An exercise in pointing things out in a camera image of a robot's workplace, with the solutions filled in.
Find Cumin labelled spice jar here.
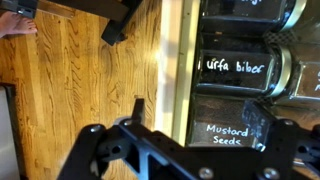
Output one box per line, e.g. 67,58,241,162
291,0,320,45

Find bare human foot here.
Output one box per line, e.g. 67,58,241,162
0,11,39,39

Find white wooden spice drawer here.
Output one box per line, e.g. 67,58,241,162
154,0,320,148

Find Kalonji labelled spice jar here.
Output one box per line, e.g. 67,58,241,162
199,0,308,35

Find grey appliance side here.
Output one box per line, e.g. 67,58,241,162
0,83,22,180

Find Mustard Seeds labelled spice jar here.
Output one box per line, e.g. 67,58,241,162
185,94,268,148

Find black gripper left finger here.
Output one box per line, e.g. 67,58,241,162
56,97,215,180

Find Urfa Biber labelled spice jar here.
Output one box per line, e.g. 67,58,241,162
192,32,295,100

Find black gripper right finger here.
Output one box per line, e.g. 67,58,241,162
241,99,320,180

